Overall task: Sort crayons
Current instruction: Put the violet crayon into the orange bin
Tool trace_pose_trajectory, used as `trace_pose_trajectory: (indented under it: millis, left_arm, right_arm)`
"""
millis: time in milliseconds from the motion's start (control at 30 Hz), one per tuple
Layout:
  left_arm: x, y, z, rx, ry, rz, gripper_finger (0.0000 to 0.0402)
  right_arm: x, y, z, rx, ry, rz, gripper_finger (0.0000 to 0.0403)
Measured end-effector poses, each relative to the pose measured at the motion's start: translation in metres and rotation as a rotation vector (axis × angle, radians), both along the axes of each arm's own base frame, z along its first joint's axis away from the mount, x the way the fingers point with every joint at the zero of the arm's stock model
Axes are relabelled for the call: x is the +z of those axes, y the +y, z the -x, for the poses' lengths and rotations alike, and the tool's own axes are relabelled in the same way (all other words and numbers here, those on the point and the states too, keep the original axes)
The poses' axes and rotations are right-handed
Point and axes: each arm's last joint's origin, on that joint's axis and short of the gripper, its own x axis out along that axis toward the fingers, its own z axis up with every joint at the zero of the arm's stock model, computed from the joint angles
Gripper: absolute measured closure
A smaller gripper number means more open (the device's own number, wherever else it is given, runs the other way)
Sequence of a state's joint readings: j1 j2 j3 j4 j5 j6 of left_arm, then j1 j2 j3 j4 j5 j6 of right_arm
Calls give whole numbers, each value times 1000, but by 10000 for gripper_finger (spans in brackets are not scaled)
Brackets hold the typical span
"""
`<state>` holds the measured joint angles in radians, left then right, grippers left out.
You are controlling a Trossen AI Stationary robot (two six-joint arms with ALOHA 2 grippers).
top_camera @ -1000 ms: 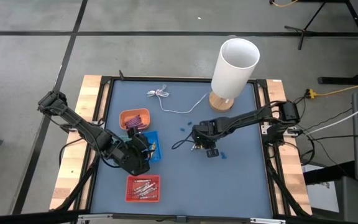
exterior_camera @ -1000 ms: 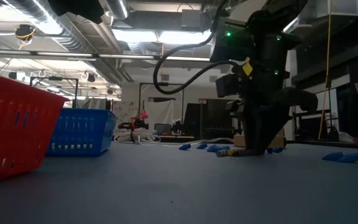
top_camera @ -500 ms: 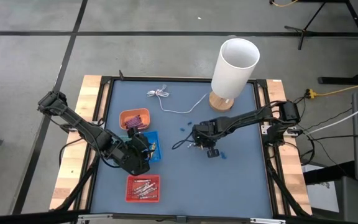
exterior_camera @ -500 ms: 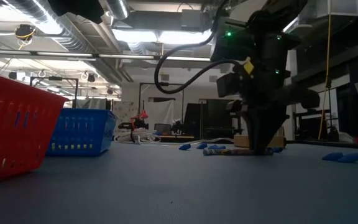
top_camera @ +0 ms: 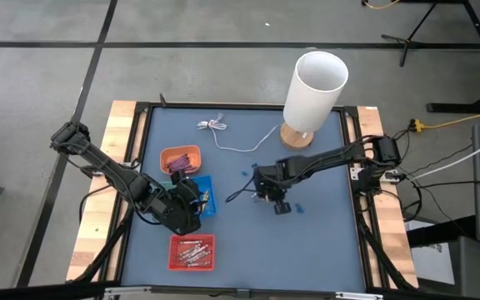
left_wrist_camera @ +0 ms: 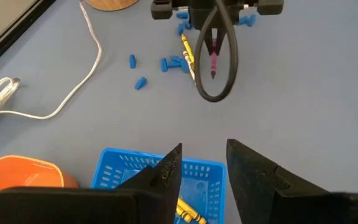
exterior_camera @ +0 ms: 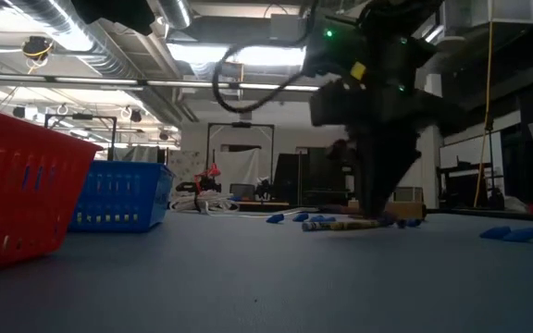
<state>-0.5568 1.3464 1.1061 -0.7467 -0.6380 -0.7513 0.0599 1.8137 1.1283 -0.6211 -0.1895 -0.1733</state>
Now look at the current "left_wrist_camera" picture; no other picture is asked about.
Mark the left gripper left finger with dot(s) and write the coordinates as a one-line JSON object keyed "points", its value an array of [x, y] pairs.
{"points": [[160, 199]]}

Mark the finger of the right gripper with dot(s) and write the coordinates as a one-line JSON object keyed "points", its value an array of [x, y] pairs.
{"points": [[221, 35], [209, 39]]}

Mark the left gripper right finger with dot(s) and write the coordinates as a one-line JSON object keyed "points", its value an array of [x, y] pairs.
{"points": [[259, 199]]}

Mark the yellow crayon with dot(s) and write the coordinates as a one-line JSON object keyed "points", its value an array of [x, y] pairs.
{"points": [[187, 48], [191, 213], [182, 215]]}

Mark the purple crayon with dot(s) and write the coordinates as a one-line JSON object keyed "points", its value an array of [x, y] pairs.
{"points": [[213, 63]]}

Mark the blue plastic basket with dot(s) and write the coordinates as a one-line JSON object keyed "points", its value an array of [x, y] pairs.
{"points": [[113, 174]]}

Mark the white-shade wooden-base table lamp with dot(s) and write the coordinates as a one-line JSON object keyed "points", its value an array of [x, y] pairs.
{"points": [[110, 4]]}

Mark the orange plastic bin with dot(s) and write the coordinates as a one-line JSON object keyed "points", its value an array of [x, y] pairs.
{"points": [[20, 171]]}

